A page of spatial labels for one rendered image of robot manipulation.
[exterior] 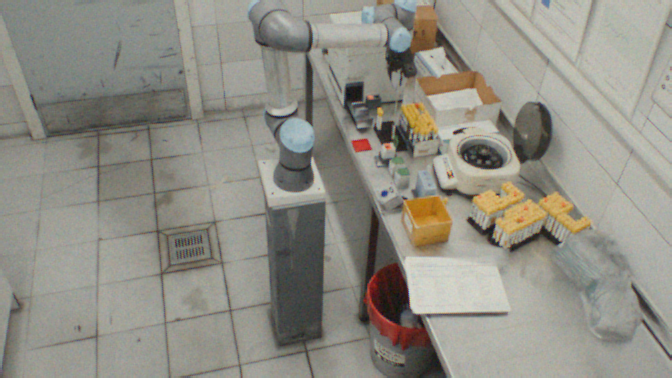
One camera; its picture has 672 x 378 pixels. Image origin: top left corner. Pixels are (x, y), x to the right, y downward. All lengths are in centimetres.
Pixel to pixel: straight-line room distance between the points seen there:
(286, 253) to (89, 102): 202
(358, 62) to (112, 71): 179
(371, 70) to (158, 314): 149
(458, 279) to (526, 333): 26
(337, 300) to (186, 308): 72
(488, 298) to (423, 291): 20
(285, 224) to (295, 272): 29
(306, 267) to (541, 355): 100
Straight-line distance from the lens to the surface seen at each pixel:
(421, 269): 210
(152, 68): 398
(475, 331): 201
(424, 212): 227
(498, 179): 236
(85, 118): 418
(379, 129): 261
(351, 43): 205
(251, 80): 416
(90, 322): 320
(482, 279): 212
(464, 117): 262
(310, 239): 244
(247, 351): 296
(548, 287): 218
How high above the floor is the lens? 248
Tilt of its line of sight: 43 degrees down
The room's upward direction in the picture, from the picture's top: 2 degrees clockwise
